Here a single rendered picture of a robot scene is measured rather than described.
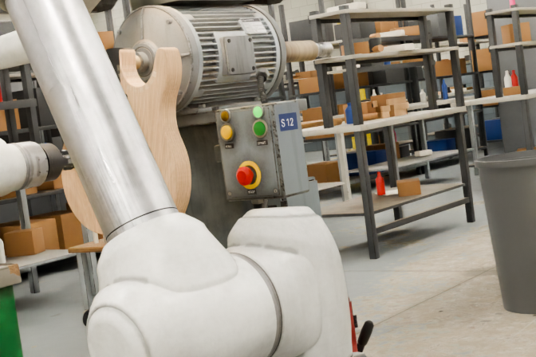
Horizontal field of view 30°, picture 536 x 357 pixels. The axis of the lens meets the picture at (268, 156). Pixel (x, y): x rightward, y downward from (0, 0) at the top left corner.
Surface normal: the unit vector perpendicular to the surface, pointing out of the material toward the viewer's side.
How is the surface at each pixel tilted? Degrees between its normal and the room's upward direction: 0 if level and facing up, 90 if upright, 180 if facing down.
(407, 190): 90
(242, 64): 90
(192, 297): 55
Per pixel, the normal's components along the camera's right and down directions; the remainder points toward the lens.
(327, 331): 0.58, 0.01
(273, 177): -0.61, 0.12
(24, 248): -0.21, 0.08
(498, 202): -0.83, 0.20
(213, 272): 0.57, -0.52
